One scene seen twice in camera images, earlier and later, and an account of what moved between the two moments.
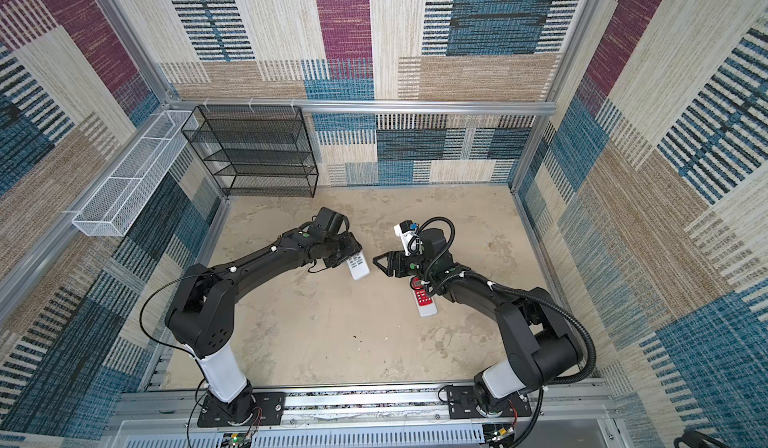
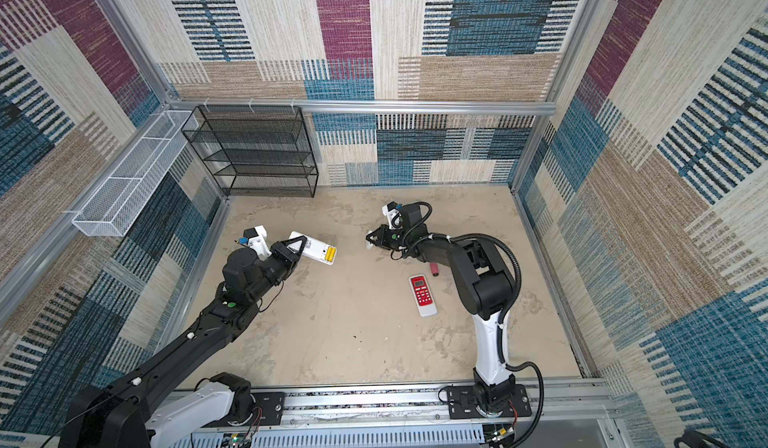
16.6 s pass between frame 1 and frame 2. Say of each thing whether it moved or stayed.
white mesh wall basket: stayed
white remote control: moved
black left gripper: moved
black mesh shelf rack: stayed
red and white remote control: stayed
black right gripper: moved
